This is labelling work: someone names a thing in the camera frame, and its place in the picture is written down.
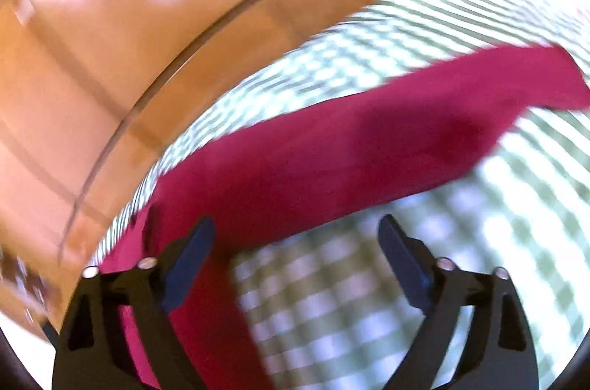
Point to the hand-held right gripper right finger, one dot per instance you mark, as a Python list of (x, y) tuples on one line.
[(408, 265)]

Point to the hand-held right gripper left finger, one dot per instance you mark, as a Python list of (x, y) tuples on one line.
[(190, 263)]

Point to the red sweater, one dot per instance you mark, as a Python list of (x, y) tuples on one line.
[(322, 150)]

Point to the green checked blanket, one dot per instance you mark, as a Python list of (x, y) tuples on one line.
[(345, 302)]

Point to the wooden wardrobe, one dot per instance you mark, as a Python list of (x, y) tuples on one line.
[(138, 48)]

